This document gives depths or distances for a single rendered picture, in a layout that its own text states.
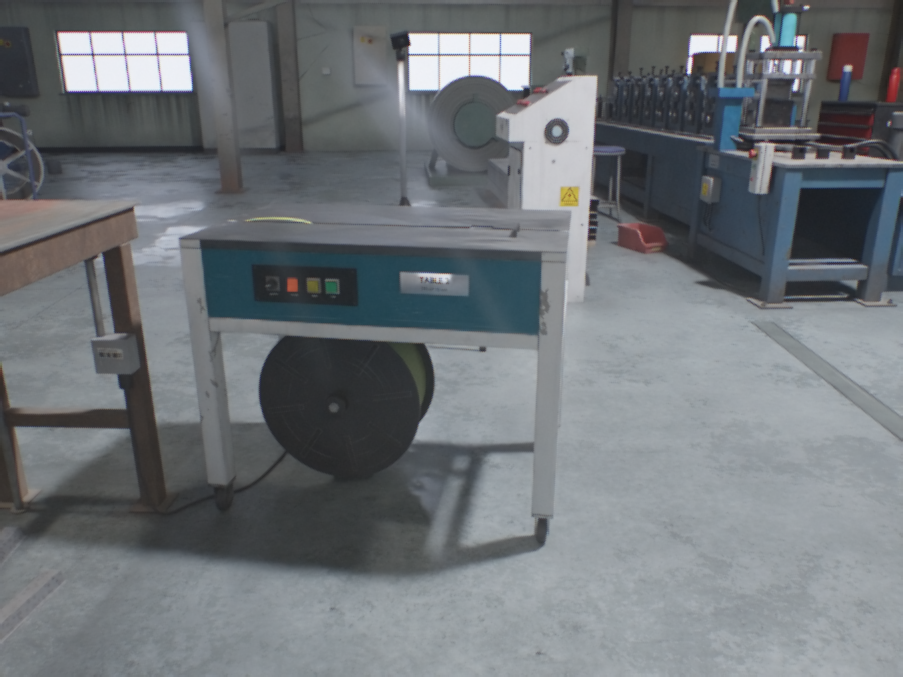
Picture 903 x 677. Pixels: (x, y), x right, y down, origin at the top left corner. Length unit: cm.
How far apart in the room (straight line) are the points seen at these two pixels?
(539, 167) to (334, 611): 257
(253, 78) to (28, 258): 1164
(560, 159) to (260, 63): 978
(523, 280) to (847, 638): 99
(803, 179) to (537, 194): 130
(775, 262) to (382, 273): 274
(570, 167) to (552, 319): 219
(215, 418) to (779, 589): 139
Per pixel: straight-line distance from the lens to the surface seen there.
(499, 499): 205
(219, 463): 200
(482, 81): 883
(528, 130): 369
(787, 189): 401
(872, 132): 593
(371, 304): 168
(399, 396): 192
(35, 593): 191
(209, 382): 191
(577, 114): 374
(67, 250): 172
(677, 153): 589
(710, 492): 220
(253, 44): 1314
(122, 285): 193
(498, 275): 160
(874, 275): 436
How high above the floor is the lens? 106
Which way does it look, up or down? 19 degrees down
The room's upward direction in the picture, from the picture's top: straight up
